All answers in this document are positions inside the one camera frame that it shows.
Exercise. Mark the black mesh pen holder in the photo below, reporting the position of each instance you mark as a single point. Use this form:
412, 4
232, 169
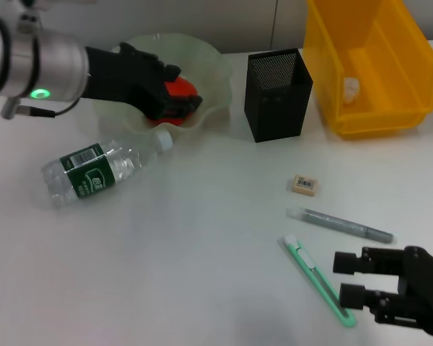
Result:
278, 111

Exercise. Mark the beige eraser with barcode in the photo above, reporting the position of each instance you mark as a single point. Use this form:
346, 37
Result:
302, 184

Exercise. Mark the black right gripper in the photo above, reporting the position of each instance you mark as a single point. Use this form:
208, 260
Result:
429, 292

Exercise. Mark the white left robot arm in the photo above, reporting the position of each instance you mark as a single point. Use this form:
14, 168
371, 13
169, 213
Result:
57, 65

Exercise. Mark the white paper ball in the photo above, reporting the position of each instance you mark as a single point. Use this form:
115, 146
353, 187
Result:
351, 90

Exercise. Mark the grey marker pen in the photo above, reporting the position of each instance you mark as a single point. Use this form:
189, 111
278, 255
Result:
339, 223

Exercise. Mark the clear green-label water bottle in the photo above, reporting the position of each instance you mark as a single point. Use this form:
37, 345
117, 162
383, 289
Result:
90, 169

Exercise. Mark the pale green wavy fruit plate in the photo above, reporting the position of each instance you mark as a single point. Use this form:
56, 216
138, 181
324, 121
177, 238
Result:
216, 79

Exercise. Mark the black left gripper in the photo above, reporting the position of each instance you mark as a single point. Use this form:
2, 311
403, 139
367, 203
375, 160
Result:
130, 79

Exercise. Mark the green utility knife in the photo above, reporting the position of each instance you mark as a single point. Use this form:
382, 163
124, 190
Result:
317, 277

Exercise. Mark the yellow plastic bin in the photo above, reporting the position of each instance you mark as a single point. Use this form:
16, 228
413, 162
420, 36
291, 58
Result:
364, 54

